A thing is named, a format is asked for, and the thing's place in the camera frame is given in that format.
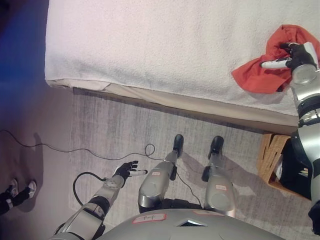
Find woven wicker basket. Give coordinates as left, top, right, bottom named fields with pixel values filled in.
left=257, top=133, right=313, bottom=201

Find robot legs and torso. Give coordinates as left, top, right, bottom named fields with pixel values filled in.
left=67, top=87, right=320, bottom=240

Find black garment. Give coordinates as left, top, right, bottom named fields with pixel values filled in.
left=276, top=138, right=313, bottom=194

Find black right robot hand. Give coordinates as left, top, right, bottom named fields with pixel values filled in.
left=261, top=41, right=320, bottom=71

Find silver right robot leg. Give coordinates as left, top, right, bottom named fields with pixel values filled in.
left=201, top=149, right=237, bottom=219

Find silver robot leg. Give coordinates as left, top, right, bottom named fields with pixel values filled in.
left=201, top=149, right=237, bottom=219
left=138, top=148, right=185, bottom=210

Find thin black floor cable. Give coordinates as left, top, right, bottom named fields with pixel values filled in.
left=0, top=129, right=202, bottom=207

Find black robot foot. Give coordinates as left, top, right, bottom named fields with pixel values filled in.
left=172, top=134, right=185, bottom=156
left=207, top=135, right=225, bottom=160

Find orange cloth garment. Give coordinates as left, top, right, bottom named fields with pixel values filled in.
left=231, top=24, right=320, bottom=95

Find large white terry blanket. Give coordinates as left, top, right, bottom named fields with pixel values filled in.
left=44, top=0, right=320, bottom=117

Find person dark trouser legs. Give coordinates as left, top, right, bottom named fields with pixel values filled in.
left=0, top=186, right=31, bottom=216

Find white sneaker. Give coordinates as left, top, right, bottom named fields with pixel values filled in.
left=26, top=180, right=38, bottom=199
left=9, top=178, right=20, bottom=199

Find black right robot foot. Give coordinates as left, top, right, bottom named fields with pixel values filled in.
left=207, top=135, right=225, bottom=160

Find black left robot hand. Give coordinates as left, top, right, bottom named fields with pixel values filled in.
left=113, top=160, right=149, bottom=187

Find silver left robot leg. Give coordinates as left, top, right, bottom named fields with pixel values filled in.
left=138, top=148, right=185, bottom=210

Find beige bed mattress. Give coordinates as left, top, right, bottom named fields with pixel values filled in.
left=47, top=79, right=302, bottom=129

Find black left robot foot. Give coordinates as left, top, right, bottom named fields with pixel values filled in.
left=172, top=134, right=185, bottom=156

